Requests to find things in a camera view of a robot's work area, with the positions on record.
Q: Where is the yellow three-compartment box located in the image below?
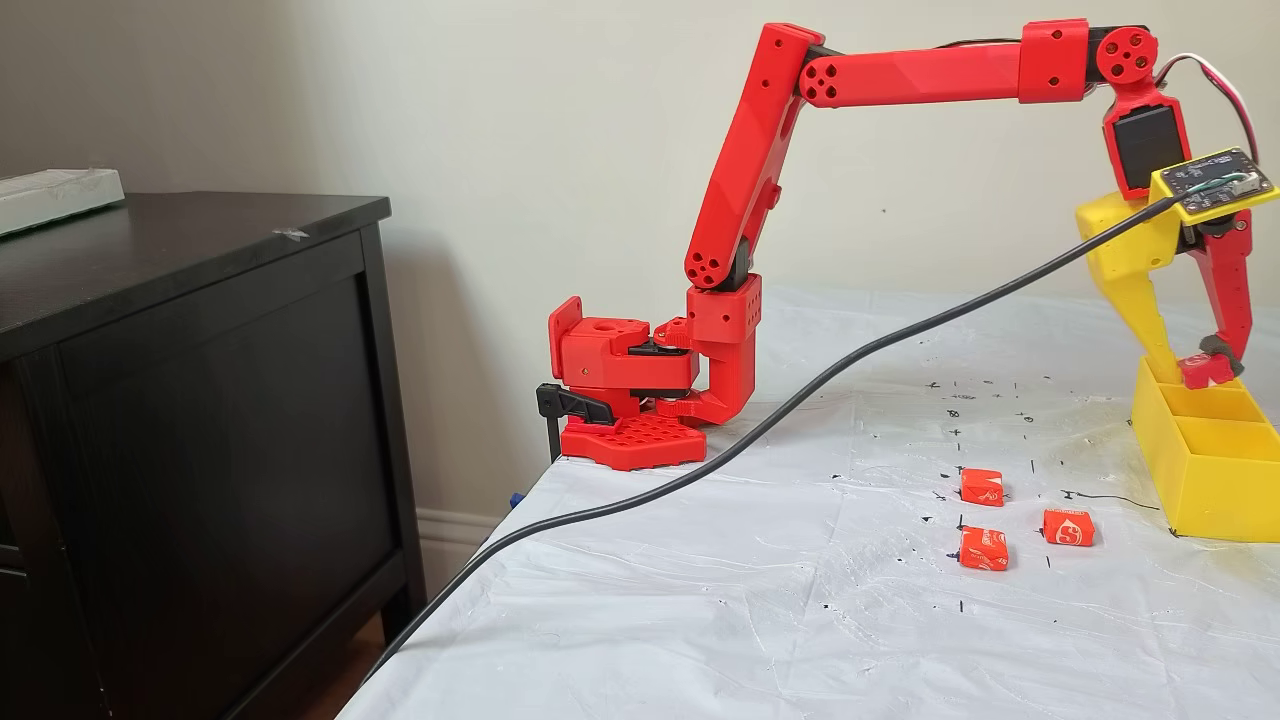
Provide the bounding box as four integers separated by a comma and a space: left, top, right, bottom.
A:
1131, 355, 1280, 544

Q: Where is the white plastic table cover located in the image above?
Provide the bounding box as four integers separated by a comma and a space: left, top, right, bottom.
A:
335, 290, 1280, 720

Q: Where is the black table clamp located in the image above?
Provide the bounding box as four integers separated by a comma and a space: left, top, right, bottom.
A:
535, 383, 613, 466

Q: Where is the black wooden cabinet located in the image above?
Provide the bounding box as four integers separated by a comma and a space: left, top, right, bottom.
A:
0, 192, 428, 720

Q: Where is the white foam tray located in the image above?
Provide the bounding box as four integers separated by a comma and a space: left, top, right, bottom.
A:
0, 168, 126, 239

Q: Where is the black camera cable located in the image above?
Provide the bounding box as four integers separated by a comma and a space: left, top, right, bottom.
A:
362, 195, 1183, 683

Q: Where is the camera board in yellow mount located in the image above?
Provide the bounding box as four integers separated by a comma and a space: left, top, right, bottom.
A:
1148, 147, 1280, 223

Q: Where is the red white black servo wire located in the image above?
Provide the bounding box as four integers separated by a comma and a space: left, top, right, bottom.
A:
1150, 52, 1259, 166

